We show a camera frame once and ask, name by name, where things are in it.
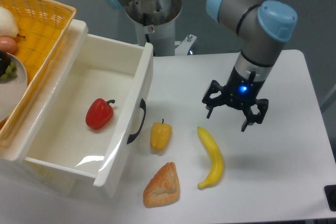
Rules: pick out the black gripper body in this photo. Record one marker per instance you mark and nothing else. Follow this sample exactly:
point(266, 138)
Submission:
point(241, 92)

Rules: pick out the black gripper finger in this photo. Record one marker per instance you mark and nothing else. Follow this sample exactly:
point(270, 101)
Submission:
point(214, 97)
point(251, 118)

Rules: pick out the red bell pepper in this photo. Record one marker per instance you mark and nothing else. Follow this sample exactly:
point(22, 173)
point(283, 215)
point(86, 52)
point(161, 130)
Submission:
point(99, 113)

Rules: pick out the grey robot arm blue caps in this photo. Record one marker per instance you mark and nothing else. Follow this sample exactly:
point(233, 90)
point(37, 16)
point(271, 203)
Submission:
point(264, 25)

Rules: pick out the yellow bell pepper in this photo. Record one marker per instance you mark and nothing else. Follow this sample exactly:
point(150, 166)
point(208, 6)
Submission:
point(160, 136)

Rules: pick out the open white upper drawer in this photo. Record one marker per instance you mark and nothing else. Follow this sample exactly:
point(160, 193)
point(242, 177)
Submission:
point(106, 69)

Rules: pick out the white drawer cabinet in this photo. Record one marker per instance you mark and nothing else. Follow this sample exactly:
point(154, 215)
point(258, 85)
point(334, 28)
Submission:
point(30, 122)

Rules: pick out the yellow banana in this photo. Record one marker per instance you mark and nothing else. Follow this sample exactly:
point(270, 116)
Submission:
point(217, 162)

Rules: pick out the black object at table edge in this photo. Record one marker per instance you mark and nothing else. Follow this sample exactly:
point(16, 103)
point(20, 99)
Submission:
point(330, 193)

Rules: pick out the triangular croissant pastry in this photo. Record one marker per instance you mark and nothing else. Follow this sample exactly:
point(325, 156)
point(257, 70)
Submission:
point(164, 188)

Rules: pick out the yellow woven basket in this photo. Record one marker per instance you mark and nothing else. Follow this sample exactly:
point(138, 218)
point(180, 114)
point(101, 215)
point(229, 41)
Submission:
point(42, 24)

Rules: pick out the white bowl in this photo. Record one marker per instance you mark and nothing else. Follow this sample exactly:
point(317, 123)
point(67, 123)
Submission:
point(13, 89)

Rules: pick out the green grapes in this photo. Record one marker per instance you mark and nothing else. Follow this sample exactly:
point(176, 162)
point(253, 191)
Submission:
point(8, 71)

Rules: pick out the dark purple fruit in bowl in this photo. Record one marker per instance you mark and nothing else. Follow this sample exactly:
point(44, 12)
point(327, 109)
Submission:
point(5, 61)

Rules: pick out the pink sausage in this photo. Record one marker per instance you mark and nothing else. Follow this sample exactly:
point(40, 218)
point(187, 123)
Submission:
point(8, 45)

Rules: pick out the white pear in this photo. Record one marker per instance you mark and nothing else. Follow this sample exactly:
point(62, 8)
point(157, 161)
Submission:
point(9, 26)

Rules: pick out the black drawer handle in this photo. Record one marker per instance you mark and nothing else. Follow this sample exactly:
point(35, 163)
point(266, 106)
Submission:
point(140, 119)

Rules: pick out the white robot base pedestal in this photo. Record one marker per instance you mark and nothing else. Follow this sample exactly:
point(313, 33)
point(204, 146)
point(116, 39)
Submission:
point(154, 22)

